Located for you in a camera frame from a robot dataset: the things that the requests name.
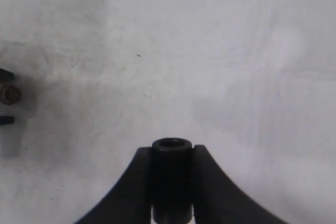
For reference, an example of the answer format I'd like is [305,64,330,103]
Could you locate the black cylindrical sleeve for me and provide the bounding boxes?
[151,137,195,224]

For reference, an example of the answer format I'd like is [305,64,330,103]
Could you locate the rusty brown sleeve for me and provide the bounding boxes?
[0,84,22,105]

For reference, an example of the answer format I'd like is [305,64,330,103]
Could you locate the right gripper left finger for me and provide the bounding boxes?
[70,146,154,224]

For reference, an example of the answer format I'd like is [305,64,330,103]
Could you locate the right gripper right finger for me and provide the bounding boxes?
[193,144,290,224]

